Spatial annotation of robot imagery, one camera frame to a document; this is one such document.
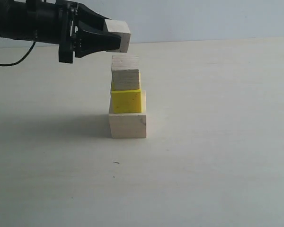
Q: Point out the large pale wooden cube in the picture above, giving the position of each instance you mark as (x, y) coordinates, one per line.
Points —
(128, 125)

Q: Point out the small pale wooden cube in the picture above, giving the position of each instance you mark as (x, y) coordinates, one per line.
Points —
(121, 29)

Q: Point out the yellow cube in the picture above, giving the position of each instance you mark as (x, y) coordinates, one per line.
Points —
(126, 100)

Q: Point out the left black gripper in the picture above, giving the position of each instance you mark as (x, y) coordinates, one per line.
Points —
(54, 23)

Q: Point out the medium striped wooden cube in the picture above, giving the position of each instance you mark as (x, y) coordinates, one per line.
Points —
(125, 72)

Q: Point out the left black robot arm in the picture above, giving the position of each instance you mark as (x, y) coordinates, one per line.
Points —
(76, 29)

